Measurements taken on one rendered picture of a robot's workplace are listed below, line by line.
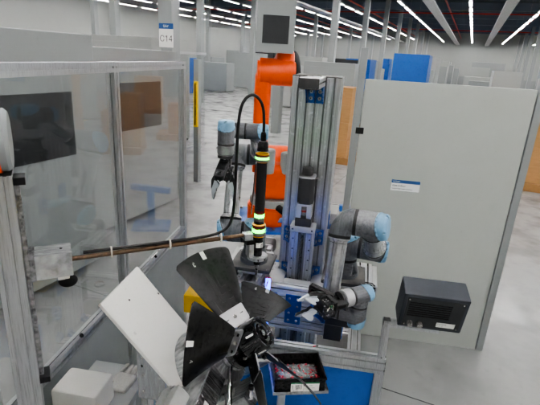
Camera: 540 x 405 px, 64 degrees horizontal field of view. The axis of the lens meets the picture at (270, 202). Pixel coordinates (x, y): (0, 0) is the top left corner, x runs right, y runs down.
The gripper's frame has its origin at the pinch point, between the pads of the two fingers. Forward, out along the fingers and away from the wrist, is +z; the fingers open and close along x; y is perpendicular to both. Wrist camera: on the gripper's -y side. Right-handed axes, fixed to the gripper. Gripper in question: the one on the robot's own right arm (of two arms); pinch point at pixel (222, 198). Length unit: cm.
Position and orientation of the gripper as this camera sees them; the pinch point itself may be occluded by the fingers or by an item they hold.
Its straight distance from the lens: 200.0
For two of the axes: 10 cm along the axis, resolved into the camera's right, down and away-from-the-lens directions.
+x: -9.9, -1.0, 1.2
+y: 1.5, -2.9, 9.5
